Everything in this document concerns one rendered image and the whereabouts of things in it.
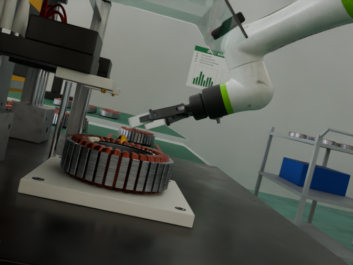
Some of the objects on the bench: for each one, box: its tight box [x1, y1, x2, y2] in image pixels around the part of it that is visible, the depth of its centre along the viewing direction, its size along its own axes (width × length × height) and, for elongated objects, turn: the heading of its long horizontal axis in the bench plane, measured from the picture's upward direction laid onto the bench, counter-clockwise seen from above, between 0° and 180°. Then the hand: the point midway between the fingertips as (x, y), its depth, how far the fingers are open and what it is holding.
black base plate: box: [0, 129, 349, 265], centre depth 52 cm, size 47×64×2 cm
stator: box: [117, 126, 155, 146], centre depth 118 cm, size 11×11×4 cm
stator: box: [60, 134, 174, 194], centre depth 40 cm, size 11×11×4 cm
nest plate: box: [18, 155, 195, 228], centre depth 40 cm, size 15×15×1 cm
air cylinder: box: [9, 101, 56, 144], centre depth 62 cm, size 5×8×6 cm
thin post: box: [77, 88, 92, 134], centre depth 69 cm, size 2×2×10 cm
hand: (141, 123), depth 118 cm, fingers open, 13 cm apart
